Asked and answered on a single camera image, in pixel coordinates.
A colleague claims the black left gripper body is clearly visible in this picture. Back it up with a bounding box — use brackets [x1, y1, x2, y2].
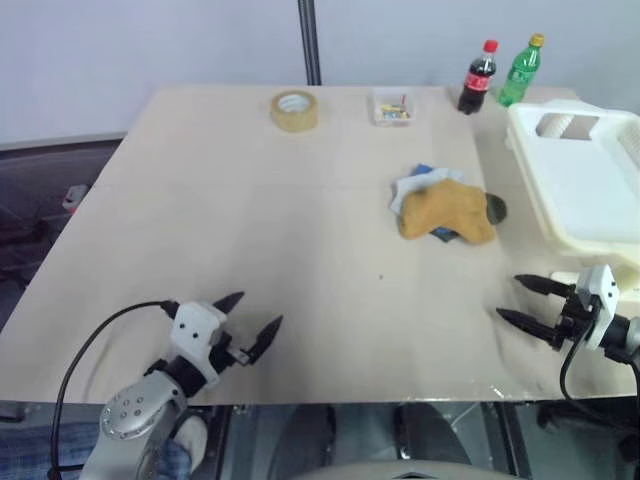
[206, 324, 252, 374]

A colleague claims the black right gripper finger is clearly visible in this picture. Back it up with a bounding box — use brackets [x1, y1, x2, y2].
[513, 273, 577, 299]
[495, 308, 558, 347]

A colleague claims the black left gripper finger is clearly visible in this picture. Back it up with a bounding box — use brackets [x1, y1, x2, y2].
[248, 314, 285, 364]
[212, 291, 246, 316]

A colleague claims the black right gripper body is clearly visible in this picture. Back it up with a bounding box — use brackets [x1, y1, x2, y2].
[551, 284, 602, 352]

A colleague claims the mustard yellow cloth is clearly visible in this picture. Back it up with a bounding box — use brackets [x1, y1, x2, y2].
[397, 178, 497, 247]

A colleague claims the white plastic basket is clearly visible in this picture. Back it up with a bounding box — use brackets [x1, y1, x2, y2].
[505, 99, 640, 262]

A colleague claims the small clear plastic box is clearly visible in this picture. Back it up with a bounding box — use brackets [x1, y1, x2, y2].
[370, 86, 418, 128]

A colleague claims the dark green sock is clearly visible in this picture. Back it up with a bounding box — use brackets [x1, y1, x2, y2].
[483, 191, 509, 225]

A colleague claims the light grey sock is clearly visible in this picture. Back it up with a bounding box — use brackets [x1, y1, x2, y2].
[389, 167, 470, 216]

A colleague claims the blue sock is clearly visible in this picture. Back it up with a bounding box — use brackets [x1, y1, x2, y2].
[411, 162, 459, 245]

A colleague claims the brown packing tape roll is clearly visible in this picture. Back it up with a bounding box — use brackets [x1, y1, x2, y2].
[270, 89, 320, 133]

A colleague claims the green soda bottle yellow cap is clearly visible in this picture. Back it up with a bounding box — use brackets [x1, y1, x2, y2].
[497, 33, 548, 108]

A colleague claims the cola bottle with red cap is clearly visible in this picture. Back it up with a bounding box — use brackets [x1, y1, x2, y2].
[457, 39, 501, 116]

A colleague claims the black vertical pole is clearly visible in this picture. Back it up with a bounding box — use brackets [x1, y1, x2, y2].
[297, 0, 322, 86]

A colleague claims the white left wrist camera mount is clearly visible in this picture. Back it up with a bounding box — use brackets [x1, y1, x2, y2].
[169, 299, 227, 387]

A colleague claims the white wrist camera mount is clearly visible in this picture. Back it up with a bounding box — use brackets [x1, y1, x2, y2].
[169, 299, 227, 387]
[574, 264, 620, 352]

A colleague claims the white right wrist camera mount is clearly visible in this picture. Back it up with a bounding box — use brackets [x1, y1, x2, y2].
[574, 264, 620, 352]

